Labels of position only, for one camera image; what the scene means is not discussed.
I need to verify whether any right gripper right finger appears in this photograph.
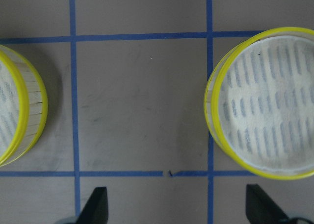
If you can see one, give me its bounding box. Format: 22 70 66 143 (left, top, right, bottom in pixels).
246 184 289 224

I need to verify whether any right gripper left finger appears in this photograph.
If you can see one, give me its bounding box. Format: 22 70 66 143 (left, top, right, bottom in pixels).
75 187 108 224

